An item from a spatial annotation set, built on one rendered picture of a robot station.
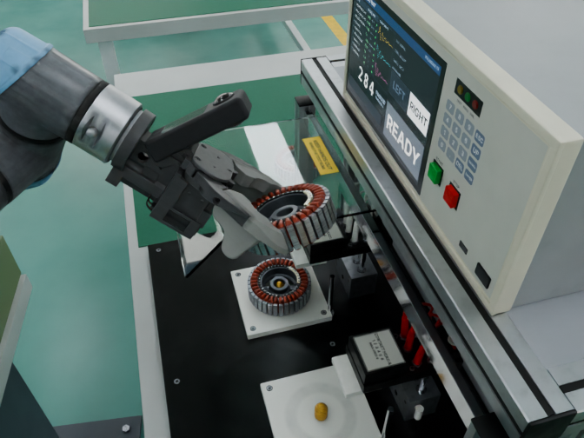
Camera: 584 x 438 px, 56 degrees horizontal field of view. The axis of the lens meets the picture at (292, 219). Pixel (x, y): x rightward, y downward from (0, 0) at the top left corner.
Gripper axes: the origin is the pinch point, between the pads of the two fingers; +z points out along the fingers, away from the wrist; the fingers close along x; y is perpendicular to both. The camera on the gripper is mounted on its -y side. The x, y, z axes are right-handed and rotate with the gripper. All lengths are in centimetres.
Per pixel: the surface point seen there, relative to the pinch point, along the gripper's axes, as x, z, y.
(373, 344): -2.6, 20.5, 10.3
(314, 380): -9.2, 21.4, 24.9
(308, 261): -21.5, 12.6, 13.6
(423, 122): -2.3, 5.7, -17.1
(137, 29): -145, -47, 31
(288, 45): -303, 11, 26
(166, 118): -86, -21, 31
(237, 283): -27.9, 7.0, 28.1
